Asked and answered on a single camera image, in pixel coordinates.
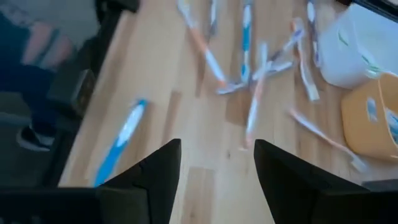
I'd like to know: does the orange plastic bin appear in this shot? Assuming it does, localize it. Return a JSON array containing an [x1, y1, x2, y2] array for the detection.
[[340, 72, 398, 162]]

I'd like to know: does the dark translucent plastic bin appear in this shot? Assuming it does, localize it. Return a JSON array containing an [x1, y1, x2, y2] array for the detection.
[[362, 179, 398, 191]]

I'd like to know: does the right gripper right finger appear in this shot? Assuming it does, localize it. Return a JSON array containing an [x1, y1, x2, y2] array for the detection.
[[253, 139, 398, 224]]

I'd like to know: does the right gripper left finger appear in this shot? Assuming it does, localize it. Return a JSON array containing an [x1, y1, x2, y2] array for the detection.
[[0, 139, 182, 224]]

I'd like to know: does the person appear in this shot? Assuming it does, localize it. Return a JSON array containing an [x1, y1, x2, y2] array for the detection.
[[0, 0, 97, 153]]

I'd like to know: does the green toothbrush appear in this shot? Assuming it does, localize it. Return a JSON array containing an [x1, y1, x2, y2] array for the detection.
[[337, 29, 349, 47], [360, 54, 384, 75]]

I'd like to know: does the black device white logo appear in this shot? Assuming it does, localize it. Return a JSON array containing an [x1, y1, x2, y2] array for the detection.
[[47, 68, 96, 118]]

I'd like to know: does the white plastic bin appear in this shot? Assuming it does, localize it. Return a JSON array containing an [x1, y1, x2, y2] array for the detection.
[[317, 2, 398, 90]]

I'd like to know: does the blue toothbrush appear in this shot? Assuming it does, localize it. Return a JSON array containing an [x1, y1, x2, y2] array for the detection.
[[94, 98, 148, 189], [366, 98, 379, 124], [240, 0, 252, 82], [385, 108, 398, 144]]

